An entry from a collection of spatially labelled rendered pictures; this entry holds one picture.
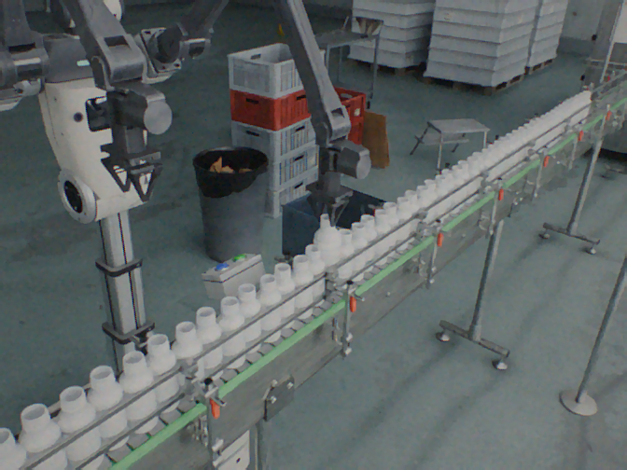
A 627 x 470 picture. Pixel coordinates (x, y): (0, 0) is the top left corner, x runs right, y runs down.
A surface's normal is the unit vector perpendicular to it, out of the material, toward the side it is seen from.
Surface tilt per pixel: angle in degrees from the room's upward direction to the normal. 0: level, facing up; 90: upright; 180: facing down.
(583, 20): 90
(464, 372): 0
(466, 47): 91
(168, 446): 90
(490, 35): 90
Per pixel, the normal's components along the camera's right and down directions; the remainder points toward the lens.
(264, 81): -0.53, 0.38
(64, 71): 0.77, 0.33
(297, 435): 0.04, -0.88
